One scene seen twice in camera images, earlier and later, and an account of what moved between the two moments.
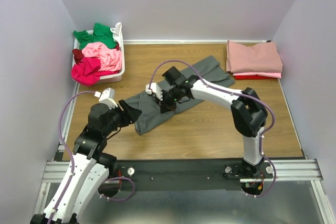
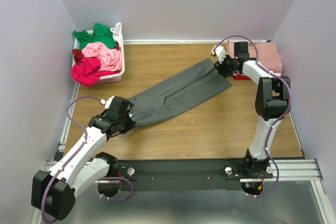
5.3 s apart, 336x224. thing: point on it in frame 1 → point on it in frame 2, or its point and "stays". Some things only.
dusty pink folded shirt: x=262 y=57 stays
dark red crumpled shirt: x=78 y=55 stays
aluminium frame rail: x=301 y=169 stays
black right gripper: x=166 y=103 → x=221 y=68
